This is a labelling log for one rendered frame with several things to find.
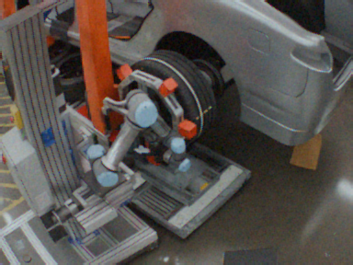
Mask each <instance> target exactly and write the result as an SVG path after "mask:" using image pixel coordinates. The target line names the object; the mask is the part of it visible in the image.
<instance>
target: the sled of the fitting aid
mask: <svg viewBox="0 0 353 265"><path fill-rule="evenodd" d="M140 171H141V174H142V179H145V180H147V181H148V182H150V183H151V184H153V185H154V186H155V187H156V188H157V189H159V190H162V191H164V192H165V193H167V194H168V195H170V196H171V197H173V198H175V199H176V200H178V201H180V202H182V203H184V204H185V205H186V206H189V207H190V206H191V205H192V204H193V203H194V202H195V201H198V200H199V199H200V198H201V197H202V196H203V195H204V194H205V193H206V192H207V191H208V190H209V189H211V188H212V187H213V186H214V185H216V184H217V183H218V181H219V180H220V175H221V174H220V173H219V172H217V171H215V170H213V169H211V168H209V167H207V169H206V170H205V171H204V172H202V173H201V174H200V175H199V176H198V177H197V178H196V179H195V180H194V181H193V182H192V183H189V184H188V185H187V186H186V187H185V188H184V189H183V190H182V191H180V190H177V189H176V188H174V187H173V186H171V185H170V184H167V183H166V182H164V181H163V180H161V179H159V178H158V177H157V176H155V175H153V173H151V172H148V171H147V170H145V169H143V170H140Z"/></svg>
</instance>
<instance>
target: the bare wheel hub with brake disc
mask: <svg viewBox="0 0 353 265"><path fill-rule="evenodd" d="M192 63H193V64H195V65H196V66H197V67H198V68H199V69H200V71H201V72H202V73H203V74H204V76H205V77H206V78H207V80H208V82H209V84H210V86H211V90H212V93H213V96H214V98H218V97H219V96H220V95H221V94H222V91H223V82H222V77H221V76H220V74H219V73H218V71H217V70H216V69H215V68H214V67H213V66H212V65H211V64H210V63H209V62H205V61H202V60H193V61H192Z"/></svg>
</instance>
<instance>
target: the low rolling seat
mask: <svg viewBox="0 0 353 265"><path fill-rule="evenodd" d="M278 251H279V249H278V248H275V247H273V248H258V249H246V250H232V251H225V252H224V253H223V257H222V265H278V263H277V262H278Z"/></svg>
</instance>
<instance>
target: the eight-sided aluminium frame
mask: <svg viewBox="0 0 353 265"><path fill-rule="evenodd" d="M133 80H134V81H137V82H140V83H142V84H143V85H144V86H145V85H147V86H149V87H151V88H153V89H154V92H156V93H157V95H158V96H159V98H160V99H161V100H162V101H163V102H164V103H165V105H166V108H167V109H168V111H169V112H170V113H171V116H172V122H173V132H174V133H175V135H176V136H177V138H180V139H182V140H184V139H186V138H185V137H184V136H182V135H180V134H178V127H177V125H178V124H179V123H181V122H182V121H184V111H183V109H182V107H181V106H180V105H179V104H178V102H177V101H176V100H175V98H174V97H173V96H172V94H171V93H170V94H169V95H168V96H167V97H166V98H165V97H164V96H163V95H162V94H161V92H160V91H158V90H157V89H158V87H159V86H160V85H161V84H162V83H163V81H162V80H160V79H159V78H158V79H157V78H156V77H154V76H150V75H148V74H146V73H145V72H143V73H142V72H141V71H139V70H136V71H134V72H133V73H132V74H130V75H129V76H128V77H127V78H125V79H124V80H123V81H122V82H121V83H120V84H119V85H118V90H119V96H120V102H121V101H124V100H126V97H127V95H128V94H129V89H128V84H129V83H131V82H132V81H133ZM152 136H153V137H154V133H152V132H148V133H147V134H146V135H145V141H146V143H150V142H152V141H153V140H152Z"/></svg>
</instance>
